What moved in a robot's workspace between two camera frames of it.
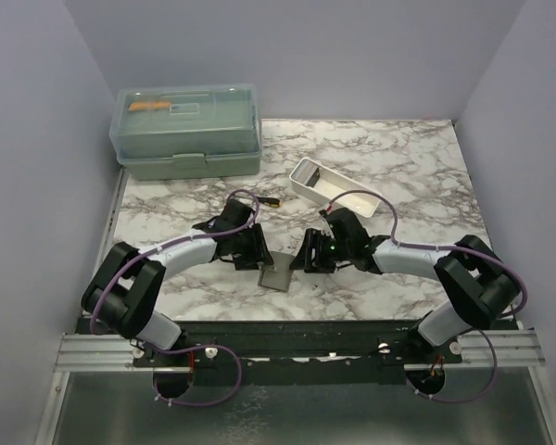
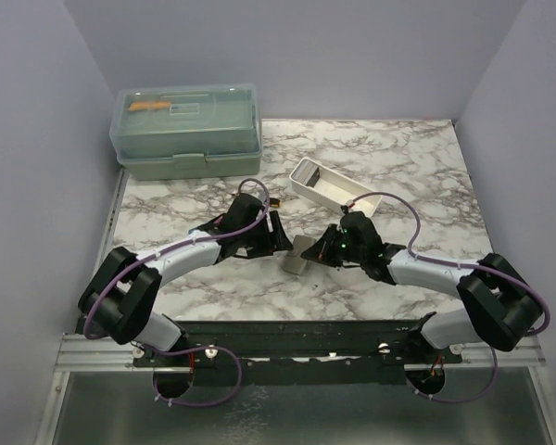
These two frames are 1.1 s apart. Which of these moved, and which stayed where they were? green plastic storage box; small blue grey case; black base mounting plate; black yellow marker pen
Moved: small blue grey case
Stayed: green plastic storage box; black base mounting plate; black yellow marker pen
